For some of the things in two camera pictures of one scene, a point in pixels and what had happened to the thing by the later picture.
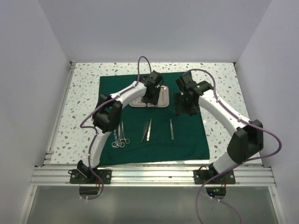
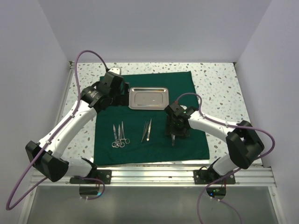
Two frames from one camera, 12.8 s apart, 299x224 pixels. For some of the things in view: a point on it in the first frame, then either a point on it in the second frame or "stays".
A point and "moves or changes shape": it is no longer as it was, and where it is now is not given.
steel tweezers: x=149 y=131 stays
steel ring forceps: x=119 y=141 stays
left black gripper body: x=153 y=98 -> x=117 y=98
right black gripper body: x=188 y=108 -> x=175 y=129
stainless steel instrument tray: x=163 y=100 stays
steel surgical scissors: x=115 y=143 stays
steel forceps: x=146 y=127 stays
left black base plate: x=76 y=177 stays
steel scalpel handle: x=171 y=128 moves or changes shape
